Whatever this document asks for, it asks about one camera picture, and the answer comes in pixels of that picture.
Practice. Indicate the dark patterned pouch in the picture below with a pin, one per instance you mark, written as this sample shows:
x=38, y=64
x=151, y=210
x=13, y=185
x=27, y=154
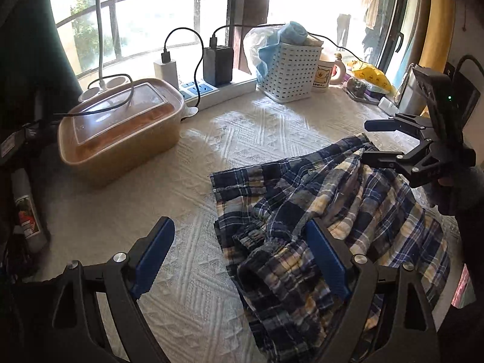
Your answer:
x=357, y=87

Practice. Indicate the grey steel tumbler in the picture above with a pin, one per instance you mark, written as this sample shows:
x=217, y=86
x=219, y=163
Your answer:
x=410, y=94

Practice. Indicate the white plastic basket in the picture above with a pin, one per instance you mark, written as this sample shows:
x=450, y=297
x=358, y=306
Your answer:
x=291, y=72

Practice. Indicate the person's right hand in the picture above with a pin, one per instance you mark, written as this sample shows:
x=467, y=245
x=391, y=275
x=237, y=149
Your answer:
x=444, y=196

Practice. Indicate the white power strip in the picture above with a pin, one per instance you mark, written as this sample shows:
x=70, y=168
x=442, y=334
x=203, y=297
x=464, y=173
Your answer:
x=215, y=92

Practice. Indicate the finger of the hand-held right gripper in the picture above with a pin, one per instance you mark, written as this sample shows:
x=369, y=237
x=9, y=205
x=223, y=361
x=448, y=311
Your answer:
x=385, y=158
x=393, y=124

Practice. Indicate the blue rolled cloth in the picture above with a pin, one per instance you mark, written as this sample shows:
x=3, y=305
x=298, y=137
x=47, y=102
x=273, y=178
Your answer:
x=295, y=34

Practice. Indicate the white bear mug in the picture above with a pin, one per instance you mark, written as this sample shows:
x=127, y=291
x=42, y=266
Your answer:
x=323, y=75

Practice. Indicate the clear plastic bag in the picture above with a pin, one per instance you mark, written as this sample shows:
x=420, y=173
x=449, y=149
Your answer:
x=261, y=49

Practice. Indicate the white desk lamp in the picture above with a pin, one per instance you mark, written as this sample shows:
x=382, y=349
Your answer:
x=101, y=79

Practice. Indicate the blue plaid pants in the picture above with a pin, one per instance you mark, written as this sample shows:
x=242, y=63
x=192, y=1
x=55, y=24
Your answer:
x=302, y=204

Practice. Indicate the white charger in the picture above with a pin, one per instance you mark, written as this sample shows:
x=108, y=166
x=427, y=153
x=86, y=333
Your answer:
x=166, y=73

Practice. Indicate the yellow printed packet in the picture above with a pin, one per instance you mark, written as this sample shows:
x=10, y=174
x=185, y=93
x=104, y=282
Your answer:
x=368, y=73

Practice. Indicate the yellow curtain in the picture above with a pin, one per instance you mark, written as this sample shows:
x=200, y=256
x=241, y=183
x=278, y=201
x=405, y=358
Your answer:
x=438, y=19

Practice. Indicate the brown food container clear lid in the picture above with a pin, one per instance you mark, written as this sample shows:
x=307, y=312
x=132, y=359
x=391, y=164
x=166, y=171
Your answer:
x=121, y=128

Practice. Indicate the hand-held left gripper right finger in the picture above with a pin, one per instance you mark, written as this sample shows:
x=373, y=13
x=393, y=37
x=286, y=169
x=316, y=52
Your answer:
x=327, y=261

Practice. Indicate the grey labelled cylinder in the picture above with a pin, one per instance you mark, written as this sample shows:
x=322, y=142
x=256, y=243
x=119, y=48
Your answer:
x=28, y=211

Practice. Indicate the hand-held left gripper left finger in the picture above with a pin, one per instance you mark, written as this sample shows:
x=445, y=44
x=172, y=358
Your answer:
x=153, y=257

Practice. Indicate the white textured tablecloth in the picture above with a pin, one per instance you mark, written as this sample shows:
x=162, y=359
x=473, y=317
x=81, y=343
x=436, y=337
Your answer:
x=189, y=166

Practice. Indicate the dark blue curtain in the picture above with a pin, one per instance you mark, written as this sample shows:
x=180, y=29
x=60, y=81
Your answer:
x=34, y=45

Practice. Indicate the black charger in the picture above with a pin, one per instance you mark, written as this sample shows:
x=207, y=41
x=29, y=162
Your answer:
x=217, y=64

